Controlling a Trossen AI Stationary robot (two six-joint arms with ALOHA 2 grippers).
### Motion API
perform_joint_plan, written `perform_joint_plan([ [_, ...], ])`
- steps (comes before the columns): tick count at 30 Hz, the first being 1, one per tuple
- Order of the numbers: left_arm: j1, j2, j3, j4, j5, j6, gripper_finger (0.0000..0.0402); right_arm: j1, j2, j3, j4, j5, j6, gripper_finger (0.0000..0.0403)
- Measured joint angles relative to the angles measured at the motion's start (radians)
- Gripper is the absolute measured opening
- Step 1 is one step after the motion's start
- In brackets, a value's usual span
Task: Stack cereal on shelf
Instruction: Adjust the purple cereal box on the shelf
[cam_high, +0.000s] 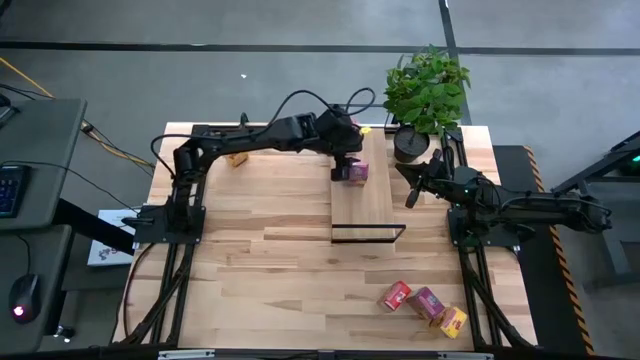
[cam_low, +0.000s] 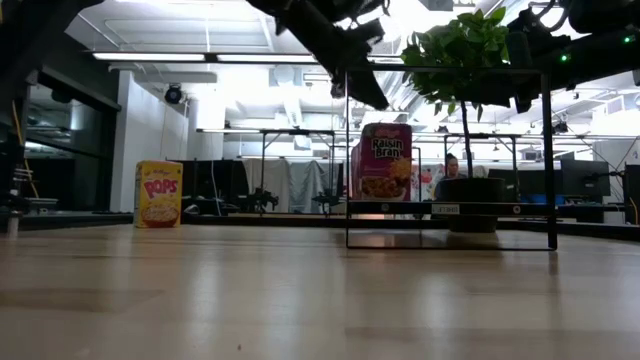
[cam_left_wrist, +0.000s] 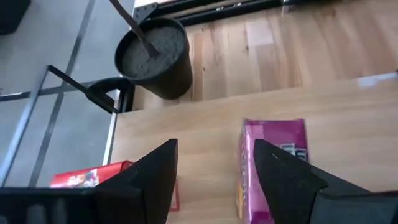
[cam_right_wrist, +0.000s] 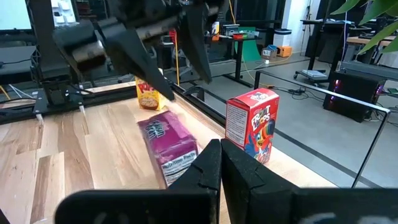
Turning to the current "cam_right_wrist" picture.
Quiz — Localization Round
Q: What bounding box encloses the black aluminium rig frame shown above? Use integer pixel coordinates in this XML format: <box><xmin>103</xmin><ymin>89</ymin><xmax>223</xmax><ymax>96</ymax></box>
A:
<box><xmin>0</xmin><ymin>82</ymin><xmax>227</xmax><ymax>127</ymax></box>

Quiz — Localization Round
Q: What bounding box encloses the purple Raisin Bran cereal box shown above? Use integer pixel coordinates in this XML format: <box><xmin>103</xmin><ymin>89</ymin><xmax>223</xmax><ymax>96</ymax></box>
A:
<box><xmin>137</xmin><ymin>110</ymin><xmax>200</xmax><ymax>189</ymax></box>

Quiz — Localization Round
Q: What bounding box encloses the yellow cable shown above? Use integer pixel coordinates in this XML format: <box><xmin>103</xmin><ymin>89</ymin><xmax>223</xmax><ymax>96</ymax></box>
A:
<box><xmin>173</xmin><ymin>30</ymin><xmax>181</xmax><ymax>87</ymax></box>

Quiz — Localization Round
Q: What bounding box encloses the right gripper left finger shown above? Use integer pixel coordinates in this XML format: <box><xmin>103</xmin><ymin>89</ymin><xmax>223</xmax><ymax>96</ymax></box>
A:
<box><xmin>169</xmin><ymin>139</ymin><xmax>222</xmax><ymax>191</ymax></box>

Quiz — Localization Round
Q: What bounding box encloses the small cardboard box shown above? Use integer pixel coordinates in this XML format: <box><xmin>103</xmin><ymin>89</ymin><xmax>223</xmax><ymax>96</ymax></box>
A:
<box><xmin>261</xmin><ymin>45</ymin><xmax>277</xmax><ymax>60</ymax></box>

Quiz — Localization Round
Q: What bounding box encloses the yellow Pops cereal box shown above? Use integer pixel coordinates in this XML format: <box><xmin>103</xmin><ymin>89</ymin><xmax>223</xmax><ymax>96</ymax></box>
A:
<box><xmin>135</xmin><ymin>70</ymin><xmax>168</xmax><ymax>112</ymax></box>

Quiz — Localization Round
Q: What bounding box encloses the white bin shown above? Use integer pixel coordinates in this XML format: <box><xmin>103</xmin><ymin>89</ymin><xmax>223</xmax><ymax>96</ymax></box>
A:
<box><xmin>272</xmin><ymin>28</ymin><xmax>293</xmax><ymax>47</ymax></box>

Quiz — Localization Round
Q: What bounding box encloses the grey desk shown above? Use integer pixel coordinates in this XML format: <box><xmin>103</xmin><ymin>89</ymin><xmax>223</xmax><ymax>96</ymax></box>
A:
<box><xmin>0</xmin><ymin>45</ymin><xmax>37</xmax><ymax>78</ymax></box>

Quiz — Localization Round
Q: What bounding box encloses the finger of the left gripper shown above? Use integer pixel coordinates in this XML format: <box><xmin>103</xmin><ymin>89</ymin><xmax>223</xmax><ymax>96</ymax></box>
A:
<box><xmin>179</xmin><ymin>2</ymin><xmax>215</xmax><ymax>84</ymax></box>
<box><xmin>98</xmin><ymin>17</ymin><xmax>175</xmax><ymax>101</ymax></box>

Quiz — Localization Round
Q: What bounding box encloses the orange box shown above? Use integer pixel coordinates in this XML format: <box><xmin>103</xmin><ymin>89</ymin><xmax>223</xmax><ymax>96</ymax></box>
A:
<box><xmin>276</xmin><ymin>45</ymin><xmax>293</xmax><ymax>58</ymax></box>

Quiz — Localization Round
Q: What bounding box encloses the green board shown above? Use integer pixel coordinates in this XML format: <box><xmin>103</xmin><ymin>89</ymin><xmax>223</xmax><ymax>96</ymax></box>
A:
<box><xmin>234</xmin><ymin>26</ymin><xmax>262</xmax><ymax>62</ymax></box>

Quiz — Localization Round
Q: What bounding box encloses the black computer tower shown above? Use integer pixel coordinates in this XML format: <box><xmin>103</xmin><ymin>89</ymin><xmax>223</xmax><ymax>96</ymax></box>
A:
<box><xmin>323</xmin><ymin>70</ymin><xmax>386</xmax><ymax>123</ymax></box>

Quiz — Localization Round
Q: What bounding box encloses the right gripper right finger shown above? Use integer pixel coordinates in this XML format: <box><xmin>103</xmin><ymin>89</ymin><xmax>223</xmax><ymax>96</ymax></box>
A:
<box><xmin>221</xmin><ymin>138</ymin><xmax>299</xmax><ymax>224</ymax></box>

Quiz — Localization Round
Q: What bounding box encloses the red Froot Loops cereal box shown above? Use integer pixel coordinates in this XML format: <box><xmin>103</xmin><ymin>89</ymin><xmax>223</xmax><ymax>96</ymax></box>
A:
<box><xmin>224</xmin><ymin>87</ymin><xmax>280</xmax><ymax>165</ymax></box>

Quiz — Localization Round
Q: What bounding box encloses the white panel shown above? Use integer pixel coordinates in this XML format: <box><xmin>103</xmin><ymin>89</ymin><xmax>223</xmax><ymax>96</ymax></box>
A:
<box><xmin>50</xmin><ymin>0</ymin><xmax>78</xmax><ymax>28</ymax></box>

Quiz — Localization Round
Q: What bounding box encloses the black standing desk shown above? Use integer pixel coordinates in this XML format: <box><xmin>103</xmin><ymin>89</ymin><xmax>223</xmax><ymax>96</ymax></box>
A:
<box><xmin>294</xmin><ymin>18</ymin><xmax>355</xmax><ymax>83</ymax></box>
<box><xmin>203</xmin><ymin>20</ymin><xmax>264</xmax><ymax>88</ymax></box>

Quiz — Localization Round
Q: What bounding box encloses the computer monitor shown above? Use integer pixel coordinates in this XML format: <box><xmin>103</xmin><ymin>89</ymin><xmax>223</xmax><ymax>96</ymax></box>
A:
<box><xmin>0</xmin><ymin>0</ymin><xmax>32</xmax><ymax>31</ymax></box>

